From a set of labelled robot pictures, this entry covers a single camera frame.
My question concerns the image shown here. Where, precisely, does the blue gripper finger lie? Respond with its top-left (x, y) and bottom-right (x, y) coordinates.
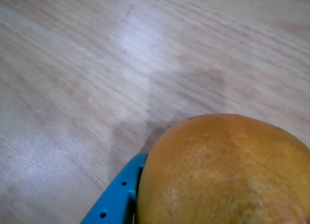
top-left (79, 153), bottom-right (149, 224)

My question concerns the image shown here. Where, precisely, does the yellowish orange with grey stem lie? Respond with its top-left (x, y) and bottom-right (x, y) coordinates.
top-left (135, 113), bottom-right (310, 224)

